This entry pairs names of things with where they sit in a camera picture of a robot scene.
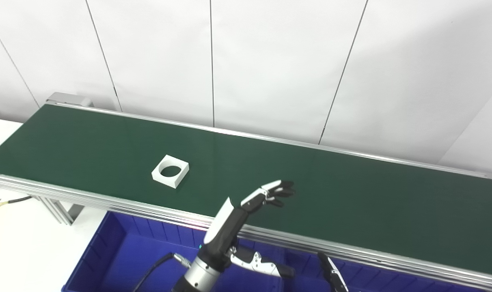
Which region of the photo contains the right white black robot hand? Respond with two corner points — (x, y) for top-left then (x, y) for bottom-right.
(317, 251), (350, 292)

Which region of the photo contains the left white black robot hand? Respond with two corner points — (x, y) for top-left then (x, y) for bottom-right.
(197, 180), (296, 279)

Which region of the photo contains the white square part round hole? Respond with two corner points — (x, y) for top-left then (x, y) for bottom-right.
(151, 155), (190, 189)

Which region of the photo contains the green conveyor belt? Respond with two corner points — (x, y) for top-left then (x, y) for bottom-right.
(0, 101), (492, 292)
(0, 104), (492, 279)

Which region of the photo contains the blue plastic bin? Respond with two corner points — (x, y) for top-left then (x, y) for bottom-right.
(63, 211), (301, 292)
(299, 253), (490, 292)

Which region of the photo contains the aluminium conveyor leg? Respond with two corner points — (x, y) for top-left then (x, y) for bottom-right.
(34, 196), (84, 225)

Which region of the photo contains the black cable with white connector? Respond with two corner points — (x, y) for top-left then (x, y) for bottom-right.
(0, 195), (33, 214)

